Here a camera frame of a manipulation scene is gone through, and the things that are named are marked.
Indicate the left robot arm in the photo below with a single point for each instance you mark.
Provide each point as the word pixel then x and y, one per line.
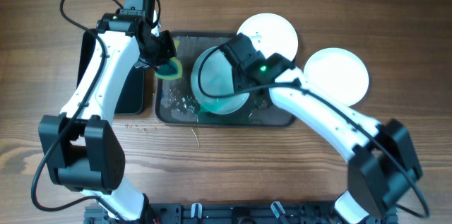
pixel 81 151

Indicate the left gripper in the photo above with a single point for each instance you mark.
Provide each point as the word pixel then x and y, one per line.
pixel 167 51

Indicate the black water tub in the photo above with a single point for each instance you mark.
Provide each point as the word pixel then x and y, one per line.
pixel 131 97

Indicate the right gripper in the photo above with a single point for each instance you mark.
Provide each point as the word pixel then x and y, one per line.
pixel 239 82

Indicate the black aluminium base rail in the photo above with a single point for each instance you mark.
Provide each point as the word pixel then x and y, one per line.
pixel 316 212

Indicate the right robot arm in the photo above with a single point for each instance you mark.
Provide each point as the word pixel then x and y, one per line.
pixel 382 164

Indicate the green yellow sponge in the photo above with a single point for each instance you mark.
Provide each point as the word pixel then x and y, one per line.
pixel 173 69

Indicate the dark brown serving tray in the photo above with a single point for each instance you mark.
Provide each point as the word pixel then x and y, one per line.
pixel 175 104

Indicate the white plate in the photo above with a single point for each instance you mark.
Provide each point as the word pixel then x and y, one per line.
pixel 270 34
pixel 339 73
pixel 216 79

